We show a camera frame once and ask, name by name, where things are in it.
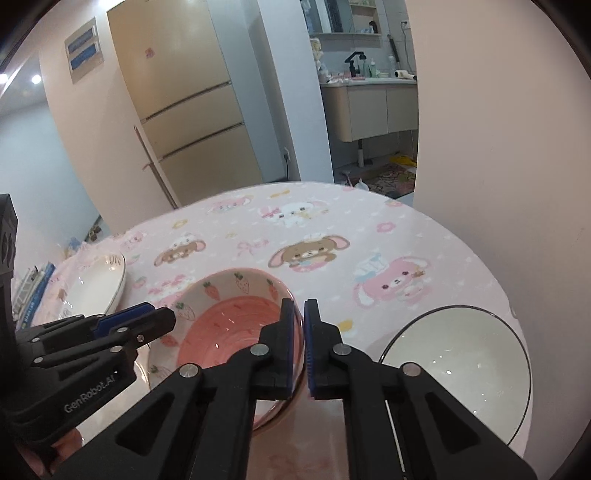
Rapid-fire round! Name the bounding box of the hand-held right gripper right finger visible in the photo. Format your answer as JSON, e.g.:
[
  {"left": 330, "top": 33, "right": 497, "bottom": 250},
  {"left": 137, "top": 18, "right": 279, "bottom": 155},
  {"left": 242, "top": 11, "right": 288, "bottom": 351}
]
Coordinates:
[{"left": 303, "top": 299, "right": 539, "bottom": 480}]

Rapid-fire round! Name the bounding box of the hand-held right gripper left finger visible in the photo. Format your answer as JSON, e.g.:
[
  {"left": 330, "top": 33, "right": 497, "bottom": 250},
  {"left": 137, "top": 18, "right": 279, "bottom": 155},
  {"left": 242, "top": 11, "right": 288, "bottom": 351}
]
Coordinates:
[{"left": 51, "top": 298, "right": 297, "bottom": 480}]

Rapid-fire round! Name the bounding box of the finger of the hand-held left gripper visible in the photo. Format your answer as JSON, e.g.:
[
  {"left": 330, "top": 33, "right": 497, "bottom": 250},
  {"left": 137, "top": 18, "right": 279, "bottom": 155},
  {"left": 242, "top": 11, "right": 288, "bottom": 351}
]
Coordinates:
[
  {"left": 30, "top": 307, "right": 177, "bottom": 371},
  {"left": 16, "top": 302, "right": 158, "bottom": 346}
]

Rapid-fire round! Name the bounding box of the white plate with black lettering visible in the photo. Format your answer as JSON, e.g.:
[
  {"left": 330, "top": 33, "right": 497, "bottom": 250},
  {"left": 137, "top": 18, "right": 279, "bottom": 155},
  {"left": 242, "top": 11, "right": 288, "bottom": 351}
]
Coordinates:
[{"left": 60, "top": 251, "right": 127, "bottom": 320}]

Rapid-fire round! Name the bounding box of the pink carrot print bowl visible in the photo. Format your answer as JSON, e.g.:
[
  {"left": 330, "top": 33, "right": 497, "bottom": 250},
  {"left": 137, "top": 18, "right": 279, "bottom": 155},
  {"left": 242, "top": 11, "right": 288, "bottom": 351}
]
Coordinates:
[{"left": 148, "top": 268, "right": 308, "bottom": 432}]

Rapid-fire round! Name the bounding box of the person's left hand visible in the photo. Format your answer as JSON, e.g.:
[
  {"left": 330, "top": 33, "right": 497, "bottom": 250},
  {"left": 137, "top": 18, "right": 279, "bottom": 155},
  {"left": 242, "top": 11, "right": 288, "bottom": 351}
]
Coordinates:
[{"left": 22, "top": 428, "right": 86, "bottom": 478}]

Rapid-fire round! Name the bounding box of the stack of books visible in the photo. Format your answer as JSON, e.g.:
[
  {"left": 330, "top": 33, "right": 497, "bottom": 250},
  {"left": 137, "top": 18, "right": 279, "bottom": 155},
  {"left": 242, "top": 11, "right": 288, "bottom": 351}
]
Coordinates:
[{"left": 11, "top": 261, "right": 57, "bottom": 325}]

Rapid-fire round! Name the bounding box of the pink cartoon printed tablecloth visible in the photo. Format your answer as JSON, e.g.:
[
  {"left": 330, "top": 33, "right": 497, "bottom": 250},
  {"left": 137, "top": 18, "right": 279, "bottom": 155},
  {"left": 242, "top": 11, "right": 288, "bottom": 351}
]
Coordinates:
[{"left": 34, "top": 182, "right": 532, "bottom": 480}]

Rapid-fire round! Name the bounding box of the white bowl with black rim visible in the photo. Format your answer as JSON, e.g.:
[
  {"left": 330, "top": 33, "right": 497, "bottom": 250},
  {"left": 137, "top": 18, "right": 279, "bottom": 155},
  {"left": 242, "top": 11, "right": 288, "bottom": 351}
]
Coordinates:
[{"left": 378, "top": 305, "right": 533, "bottom": 448}]

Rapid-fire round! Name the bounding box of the cartoon printed floor mat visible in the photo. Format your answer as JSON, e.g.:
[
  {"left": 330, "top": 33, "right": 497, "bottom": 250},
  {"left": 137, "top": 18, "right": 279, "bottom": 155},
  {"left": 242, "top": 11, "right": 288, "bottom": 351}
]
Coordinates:
[{"left": 365, "top": 164, "right": 416, "bottom": 195}]

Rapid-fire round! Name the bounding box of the beige refrigerator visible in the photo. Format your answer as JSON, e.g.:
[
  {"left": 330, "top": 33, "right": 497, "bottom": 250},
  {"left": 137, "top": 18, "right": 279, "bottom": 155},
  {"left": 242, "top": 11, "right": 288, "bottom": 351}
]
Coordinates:
[{"left": 107, "top": 0, "right": 265, "bottom": 206}]

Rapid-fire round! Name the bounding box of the beige bathroom vanity cabinet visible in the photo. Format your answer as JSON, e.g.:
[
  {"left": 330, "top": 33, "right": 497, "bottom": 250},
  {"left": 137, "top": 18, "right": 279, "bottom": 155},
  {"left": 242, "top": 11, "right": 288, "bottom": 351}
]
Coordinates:
[{"left": 321, "top": 78, "right": 419, "bottom": 143}]

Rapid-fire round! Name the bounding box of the black faucet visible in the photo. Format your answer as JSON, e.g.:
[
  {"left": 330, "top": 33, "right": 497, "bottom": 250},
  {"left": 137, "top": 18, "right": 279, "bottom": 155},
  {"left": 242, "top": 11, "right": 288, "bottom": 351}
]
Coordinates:
[{"left": 345, "top": 52, "right": 368, "bottom": 78}]

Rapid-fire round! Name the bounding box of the bathroom mirror cabinet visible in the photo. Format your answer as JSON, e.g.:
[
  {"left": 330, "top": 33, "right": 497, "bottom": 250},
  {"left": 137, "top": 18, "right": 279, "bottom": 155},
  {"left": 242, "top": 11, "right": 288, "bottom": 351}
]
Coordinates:
[{"left": 302, "top": 0, "right": 384, "bottom": 36}]

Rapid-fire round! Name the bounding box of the long-handled broom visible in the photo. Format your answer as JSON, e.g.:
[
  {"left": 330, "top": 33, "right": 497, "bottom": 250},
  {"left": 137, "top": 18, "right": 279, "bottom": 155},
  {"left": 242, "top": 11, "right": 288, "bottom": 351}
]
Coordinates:
[{"left": 133, "top": 124, "right": 179, "bottom": 210}]

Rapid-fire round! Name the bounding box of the grey wall panel box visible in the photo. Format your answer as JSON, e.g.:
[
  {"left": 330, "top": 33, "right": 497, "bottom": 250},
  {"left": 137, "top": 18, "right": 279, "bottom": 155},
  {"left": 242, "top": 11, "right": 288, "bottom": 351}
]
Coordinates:
[{"left": 64, "top": 17, "right": 105, "bottom": 85}]

